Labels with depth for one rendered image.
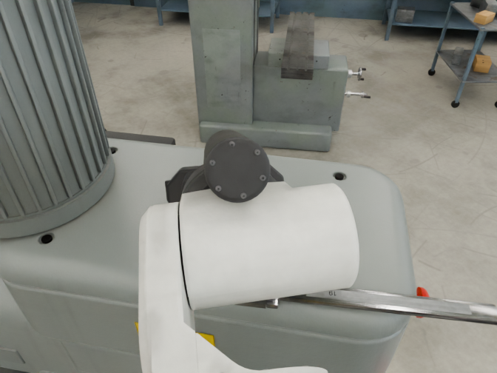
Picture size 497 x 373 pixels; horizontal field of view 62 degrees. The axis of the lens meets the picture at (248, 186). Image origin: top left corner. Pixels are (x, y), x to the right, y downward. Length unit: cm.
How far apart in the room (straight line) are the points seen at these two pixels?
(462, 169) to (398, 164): 54
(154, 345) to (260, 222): 8
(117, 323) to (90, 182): 16
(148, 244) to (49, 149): 26
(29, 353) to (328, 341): 46
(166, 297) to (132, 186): 35
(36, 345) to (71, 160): 31
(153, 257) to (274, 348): 27
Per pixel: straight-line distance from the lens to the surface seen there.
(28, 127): 46
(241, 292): 24
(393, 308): 43
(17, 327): 68
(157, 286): 22
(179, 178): 43
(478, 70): 512
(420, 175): 384
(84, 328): 55
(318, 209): 24
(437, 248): 325
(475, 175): 406
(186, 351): 20
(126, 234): 49
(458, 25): 668
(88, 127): 50
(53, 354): 71
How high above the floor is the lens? 224
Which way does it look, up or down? 40 degrees down
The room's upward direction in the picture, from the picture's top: straight up
